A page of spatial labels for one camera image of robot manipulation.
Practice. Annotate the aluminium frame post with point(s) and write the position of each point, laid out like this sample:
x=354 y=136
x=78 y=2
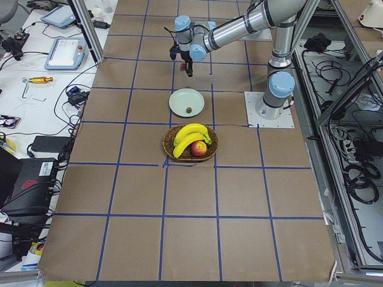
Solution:
x=83 y=19

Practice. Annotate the yellow banana bunch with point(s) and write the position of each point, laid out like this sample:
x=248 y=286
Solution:
x=189 y=134

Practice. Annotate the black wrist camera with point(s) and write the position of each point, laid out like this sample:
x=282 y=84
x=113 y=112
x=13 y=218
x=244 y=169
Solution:
x=173 y=51

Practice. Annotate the light green plate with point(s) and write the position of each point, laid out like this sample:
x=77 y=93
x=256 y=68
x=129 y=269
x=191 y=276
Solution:
x=183 y=98

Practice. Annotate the black computer box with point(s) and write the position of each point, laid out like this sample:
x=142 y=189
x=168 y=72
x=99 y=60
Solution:
x=26 y=183

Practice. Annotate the woven wicker basket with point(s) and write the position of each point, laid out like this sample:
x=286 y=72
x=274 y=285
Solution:
x=186 y=156

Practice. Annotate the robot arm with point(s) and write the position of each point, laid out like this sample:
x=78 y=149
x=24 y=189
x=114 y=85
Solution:
x=194 y=40

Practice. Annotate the red yellow apple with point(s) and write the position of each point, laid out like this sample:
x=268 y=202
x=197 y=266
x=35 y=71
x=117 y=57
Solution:
x=198 y=148

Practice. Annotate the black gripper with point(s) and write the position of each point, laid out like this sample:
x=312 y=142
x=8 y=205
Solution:
x=185 y=57

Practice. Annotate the black power adapter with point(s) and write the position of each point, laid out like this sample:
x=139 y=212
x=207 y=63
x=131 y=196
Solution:
x=52 y=144

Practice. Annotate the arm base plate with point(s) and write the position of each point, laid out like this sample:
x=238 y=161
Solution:
x=259 y=115

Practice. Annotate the blue teach pendant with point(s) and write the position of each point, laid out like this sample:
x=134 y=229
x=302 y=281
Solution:
x=60 y=17
x=66 y=54

